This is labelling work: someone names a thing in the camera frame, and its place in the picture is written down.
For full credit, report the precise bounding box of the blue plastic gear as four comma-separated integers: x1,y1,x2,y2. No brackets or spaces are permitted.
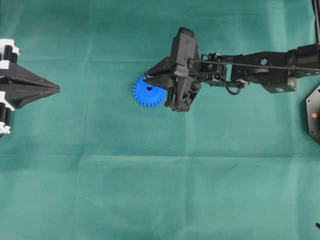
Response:
133,75,167,108

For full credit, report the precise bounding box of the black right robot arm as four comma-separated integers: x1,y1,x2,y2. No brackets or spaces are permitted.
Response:
144,44,320,112

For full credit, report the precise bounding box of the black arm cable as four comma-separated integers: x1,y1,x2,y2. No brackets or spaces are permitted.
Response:
187,57,320,71

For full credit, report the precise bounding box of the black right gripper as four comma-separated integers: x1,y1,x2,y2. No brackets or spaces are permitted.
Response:
144,53,227,112

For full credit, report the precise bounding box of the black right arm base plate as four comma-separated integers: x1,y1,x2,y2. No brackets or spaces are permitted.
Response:
305,85,320,144

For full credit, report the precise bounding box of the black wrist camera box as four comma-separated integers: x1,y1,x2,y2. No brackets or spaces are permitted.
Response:
170,27,198,78

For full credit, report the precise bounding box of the green table cloth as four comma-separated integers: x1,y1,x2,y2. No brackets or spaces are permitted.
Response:
0,0,320,240

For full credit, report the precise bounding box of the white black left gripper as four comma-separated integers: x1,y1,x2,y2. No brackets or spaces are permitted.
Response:
0,38,61,138

